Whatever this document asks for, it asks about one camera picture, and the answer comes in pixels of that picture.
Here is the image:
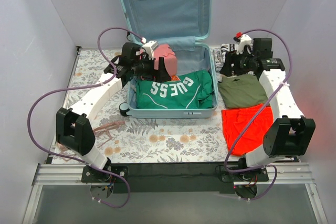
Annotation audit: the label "newspaper print garment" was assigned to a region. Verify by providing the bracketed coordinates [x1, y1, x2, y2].
[214, 44, 252, 72]

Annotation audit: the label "pink toiletry case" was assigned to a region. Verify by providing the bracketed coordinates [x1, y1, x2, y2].
[153, 44, 177, 78]

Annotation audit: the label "green Guess t-shirt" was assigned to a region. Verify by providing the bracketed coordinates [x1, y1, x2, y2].
[136, 70, 213, 109]

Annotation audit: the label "light blue suitcase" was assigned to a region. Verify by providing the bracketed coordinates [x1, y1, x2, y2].
[106, 0, 219, 119]

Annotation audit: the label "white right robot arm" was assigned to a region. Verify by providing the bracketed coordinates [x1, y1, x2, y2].
[221, 34, 316, 181]

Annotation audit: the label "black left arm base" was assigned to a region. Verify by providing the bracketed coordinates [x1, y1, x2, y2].
[81, 165, 128, 183]

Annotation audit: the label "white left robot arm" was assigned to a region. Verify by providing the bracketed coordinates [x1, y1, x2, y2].
[56, 41, 177, 182]

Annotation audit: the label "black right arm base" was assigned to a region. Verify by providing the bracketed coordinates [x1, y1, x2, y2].
[215, 165, 269, 182]

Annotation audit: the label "olive green folded shirt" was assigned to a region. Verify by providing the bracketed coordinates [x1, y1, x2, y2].
[218, 74, 268, 109]

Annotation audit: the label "bright orange shorts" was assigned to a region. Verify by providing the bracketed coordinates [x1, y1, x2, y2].
[221, 103, 275, 156]

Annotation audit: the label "beige pink bra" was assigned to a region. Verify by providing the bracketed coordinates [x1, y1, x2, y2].
[56, 121, 125, 155]

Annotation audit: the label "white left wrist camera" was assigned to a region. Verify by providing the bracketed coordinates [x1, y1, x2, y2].
[141, 37, 159, 60]

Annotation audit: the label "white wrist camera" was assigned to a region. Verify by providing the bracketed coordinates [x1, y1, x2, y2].
[234, 32, 252, 55]
[141, 37, 159, 60]

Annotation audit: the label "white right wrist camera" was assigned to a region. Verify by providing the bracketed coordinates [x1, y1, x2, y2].
[234, 32, 252, 55]

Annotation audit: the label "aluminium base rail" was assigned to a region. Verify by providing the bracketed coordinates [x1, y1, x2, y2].
[23, 162, 328, 223]

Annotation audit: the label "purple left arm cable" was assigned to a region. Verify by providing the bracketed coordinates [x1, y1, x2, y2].
[26, 27, 148, 208]

